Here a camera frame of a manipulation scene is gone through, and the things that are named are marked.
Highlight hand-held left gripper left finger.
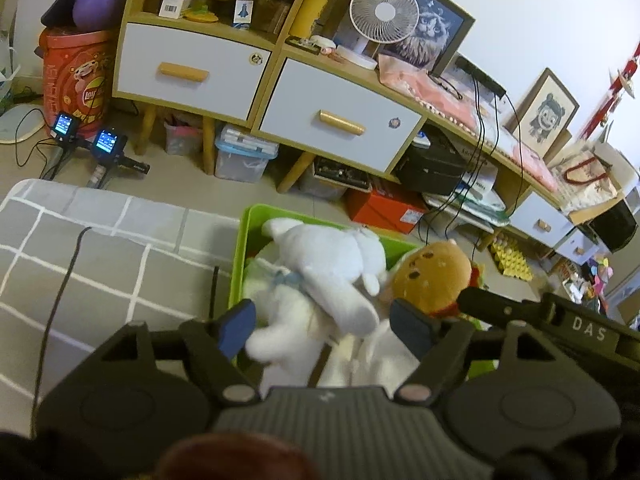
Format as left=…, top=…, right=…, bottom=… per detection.
left=85, top=299, right=261, bottom=406

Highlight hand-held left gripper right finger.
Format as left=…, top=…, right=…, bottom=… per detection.
left=390, top=299, right=556, bottom=406

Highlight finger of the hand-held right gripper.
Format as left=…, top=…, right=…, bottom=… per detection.
left=457, top=286, right=548, bottom=328

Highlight brown plush toy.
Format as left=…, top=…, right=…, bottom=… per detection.
left=382, top=241, right=483, bottom=318

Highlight green plastic bin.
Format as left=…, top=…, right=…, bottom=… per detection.
left=227, top=203, right=493, bottom=386

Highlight white plush dog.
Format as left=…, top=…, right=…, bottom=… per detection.
left=245, top=217, right=388, bottom=386

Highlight tray of yellow toys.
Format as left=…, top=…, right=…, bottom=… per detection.
left=487, top=237, right=534, bottom=279

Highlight pile of colourful toys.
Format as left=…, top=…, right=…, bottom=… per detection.
left=550, top=255, right=617, bottom=312

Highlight small white drawer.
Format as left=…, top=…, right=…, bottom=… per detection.
left=552, top=230, right=597, bottom=263
left=510, top=192, right=569, bottom=247

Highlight black waste bin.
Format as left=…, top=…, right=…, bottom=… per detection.
left=587, top=200, right=640, bottom=253

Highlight orange shoe box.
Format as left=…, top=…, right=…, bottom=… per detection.
left=345, top=185, right=431, bottom=234

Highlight dark red cloth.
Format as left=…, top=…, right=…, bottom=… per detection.
left=160, top=432, right=321, bottom=480

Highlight grey checked blanket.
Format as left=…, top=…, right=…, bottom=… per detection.
left=0, top=178, right=251, bottom=441

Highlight black printer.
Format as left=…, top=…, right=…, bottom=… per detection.
left=395, top=130, right=473, bottom=196

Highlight clear box with dark contents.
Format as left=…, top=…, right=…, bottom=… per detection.
left=300, top=156, right=373, bottom=202

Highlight clear box with blue lid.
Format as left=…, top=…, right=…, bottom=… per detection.
left=215, top=125, right=280, bottom=183

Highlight pink storage box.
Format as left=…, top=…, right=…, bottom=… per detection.
left=164, top=115, right=203, bottom=157

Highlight framed cartoon girl drawing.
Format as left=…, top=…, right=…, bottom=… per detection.
left=512, top=67, right=581, bottom=158

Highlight handheld device with lit screen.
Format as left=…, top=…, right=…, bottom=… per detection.
left=89, top=129, right=151, bottom=188
left=42, top=112, right=82, bottom=181

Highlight black eyeglasses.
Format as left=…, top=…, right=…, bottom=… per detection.
left=427, top=72, right=463, bottom=102

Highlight black power strip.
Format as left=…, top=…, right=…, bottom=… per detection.
left=454, top=56, right=507, bottom=97

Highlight white drawer with sticker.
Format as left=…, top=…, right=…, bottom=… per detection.
left=260, top=57, right=426, bottom=173

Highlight red hanging decorations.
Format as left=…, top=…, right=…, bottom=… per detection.
left=552, top=0, right=640, bottom=137

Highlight long wooden cabinet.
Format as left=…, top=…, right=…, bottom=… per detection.
left=112, top=0, right=601, bottom=266

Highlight white drawer with lock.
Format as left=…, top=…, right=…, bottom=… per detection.
left=114, top=22, right=273, bottom=121

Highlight framed cat picture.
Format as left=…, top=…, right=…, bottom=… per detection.
left=377, top=0, right=476, bottom=77

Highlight red snack bucket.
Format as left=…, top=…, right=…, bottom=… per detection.
left=40, top=27, right=118, bottom=136

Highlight white round stand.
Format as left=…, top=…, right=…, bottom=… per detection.
left=0, top=105, right=48, bottom=146

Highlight white desk fan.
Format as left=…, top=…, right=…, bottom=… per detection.
left=336, top=0, right=420, bottom=68

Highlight yellow roll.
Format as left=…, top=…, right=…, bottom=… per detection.
left=289, top=0, right=333, bottom=38

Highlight white plastic bag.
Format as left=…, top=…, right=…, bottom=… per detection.
left=0, top=30, right=22, bottom=111

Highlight purple ball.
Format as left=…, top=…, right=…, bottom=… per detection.
left=72, top=0, right=126, bottom=31

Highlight paper bag with red handles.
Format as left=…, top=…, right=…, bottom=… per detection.
left=555, top=140, right=626, bottom=211

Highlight black cables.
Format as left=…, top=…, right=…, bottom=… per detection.
left=417, top=75, right=526, bottom=243

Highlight black cable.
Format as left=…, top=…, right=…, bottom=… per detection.
left=31, top=226, right=94, bottom=413

